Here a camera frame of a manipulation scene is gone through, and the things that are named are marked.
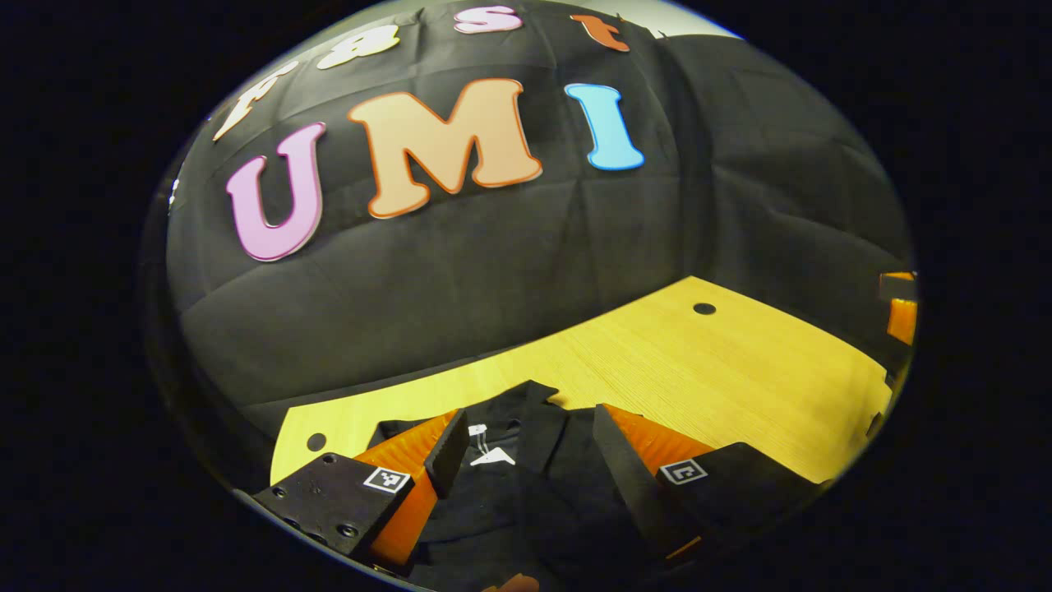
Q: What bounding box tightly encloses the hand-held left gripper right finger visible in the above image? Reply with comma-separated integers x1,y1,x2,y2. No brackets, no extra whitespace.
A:
592,403,824,570

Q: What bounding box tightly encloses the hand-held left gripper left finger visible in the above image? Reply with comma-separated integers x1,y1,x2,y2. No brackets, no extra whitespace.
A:
251,409,472,576

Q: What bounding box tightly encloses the black button-up garment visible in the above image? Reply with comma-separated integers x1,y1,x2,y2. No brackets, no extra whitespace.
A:
366,380,683,592

